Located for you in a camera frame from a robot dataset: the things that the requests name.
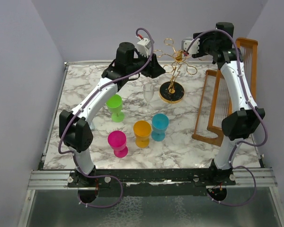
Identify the wooden ribbed glass rack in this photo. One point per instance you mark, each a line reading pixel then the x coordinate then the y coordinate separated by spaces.
pixel 215 102

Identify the small blue stapler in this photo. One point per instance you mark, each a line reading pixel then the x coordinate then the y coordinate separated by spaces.
pixel 92 126

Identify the orange plastic goblet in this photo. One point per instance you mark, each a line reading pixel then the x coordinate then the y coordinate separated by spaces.
pixel 142 131

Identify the clear tall wine glass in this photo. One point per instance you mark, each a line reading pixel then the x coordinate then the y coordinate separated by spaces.
pixel 148 92

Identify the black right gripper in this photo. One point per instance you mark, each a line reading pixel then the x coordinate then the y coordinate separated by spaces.
pixel 208 35

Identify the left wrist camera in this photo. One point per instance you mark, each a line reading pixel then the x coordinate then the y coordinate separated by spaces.
pixel 143 45

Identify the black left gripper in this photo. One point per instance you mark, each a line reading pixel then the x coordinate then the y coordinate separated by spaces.
pixel 152 72

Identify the green plastic goblet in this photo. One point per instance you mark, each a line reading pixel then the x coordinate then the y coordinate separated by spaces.
pixel 115 105

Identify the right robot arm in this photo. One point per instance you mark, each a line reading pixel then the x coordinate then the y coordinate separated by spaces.
pixel 246 115

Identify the pink plastic goblet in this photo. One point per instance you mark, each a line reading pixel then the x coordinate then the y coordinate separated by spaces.
pixel 118 142

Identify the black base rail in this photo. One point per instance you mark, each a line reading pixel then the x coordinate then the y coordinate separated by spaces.
pixel 150 182

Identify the blue plastic goblet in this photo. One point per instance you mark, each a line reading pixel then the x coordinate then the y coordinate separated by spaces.
pixel 160 124

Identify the gold wine glass rack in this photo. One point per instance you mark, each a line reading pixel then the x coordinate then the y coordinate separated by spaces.
pixel 171 91

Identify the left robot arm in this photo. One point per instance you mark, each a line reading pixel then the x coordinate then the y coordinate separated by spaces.
pixel 74 125

